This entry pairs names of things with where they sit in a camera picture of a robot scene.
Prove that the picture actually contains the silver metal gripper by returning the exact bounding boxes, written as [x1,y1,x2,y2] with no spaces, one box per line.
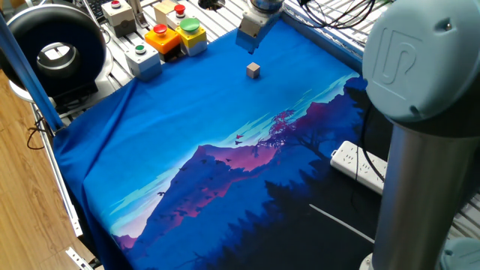
[235,9,283,56]

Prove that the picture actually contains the small wooden cube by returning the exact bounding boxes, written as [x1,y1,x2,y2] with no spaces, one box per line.
[246,61,261,80]

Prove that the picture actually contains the yellow box green mushroom button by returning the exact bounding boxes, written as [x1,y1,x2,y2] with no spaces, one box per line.
[174,17,209,57]

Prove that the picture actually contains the white box red mushroom button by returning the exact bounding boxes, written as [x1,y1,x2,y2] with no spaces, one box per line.
[165,3,188,31]

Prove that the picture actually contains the orange box red button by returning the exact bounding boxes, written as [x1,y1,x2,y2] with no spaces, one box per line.
[144,23,182,63]

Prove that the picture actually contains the mountain landscape printed cloth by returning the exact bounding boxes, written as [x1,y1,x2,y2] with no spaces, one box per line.
[52,18,391,270]

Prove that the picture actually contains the grey box small green button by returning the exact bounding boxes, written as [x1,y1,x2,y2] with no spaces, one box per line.
[124,43,164,83]

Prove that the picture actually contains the grey box small red button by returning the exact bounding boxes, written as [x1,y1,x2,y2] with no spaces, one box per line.
[100,0,138,38]

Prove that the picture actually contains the black keyboard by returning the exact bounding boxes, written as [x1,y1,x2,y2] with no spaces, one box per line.
[80,0,112,23]

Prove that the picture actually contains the white power strip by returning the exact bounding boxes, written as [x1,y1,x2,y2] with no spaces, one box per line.
[329,140,388,196]

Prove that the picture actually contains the white zip tie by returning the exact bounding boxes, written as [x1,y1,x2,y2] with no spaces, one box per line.
[308,203,376,245]

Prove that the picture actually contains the blue pole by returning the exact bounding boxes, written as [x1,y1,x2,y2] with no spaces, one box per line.
[0,13,65,132]

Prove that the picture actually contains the aluminium frame rail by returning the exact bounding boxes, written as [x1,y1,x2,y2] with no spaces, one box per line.
[280,7,365,73]

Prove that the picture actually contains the thin black cable bundle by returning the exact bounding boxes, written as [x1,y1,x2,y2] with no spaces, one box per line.
[298,0,377,30]

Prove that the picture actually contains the grey metal bracket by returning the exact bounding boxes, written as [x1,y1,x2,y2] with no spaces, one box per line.
[126,0,150,29]

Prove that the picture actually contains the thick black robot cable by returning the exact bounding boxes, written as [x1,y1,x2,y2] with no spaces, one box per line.
[354,103,387,185]

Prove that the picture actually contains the black round ring lamp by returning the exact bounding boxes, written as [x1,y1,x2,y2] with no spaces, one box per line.
[0,3,113,104]

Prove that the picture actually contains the white table edge rail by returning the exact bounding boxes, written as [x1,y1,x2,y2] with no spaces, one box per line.
[31,103,84,239]

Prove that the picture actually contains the thin black looped cable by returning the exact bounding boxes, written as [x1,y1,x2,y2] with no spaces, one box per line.
[25,116,49,151]

